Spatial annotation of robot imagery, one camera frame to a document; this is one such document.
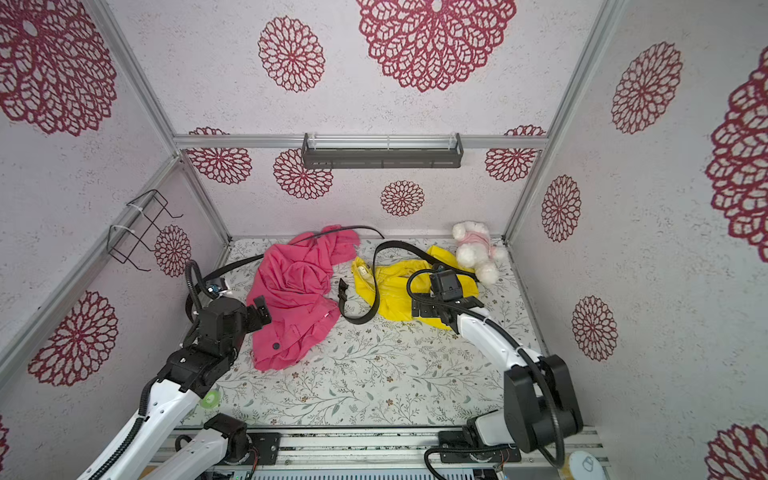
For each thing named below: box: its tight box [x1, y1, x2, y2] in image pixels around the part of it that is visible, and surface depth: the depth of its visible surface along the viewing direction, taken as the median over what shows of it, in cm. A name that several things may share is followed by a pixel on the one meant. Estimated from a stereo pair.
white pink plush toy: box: [452, 220, 507, 285], surface depth 109 cm
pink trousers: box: [249, 226, 359, 371], surface depth 99 cm
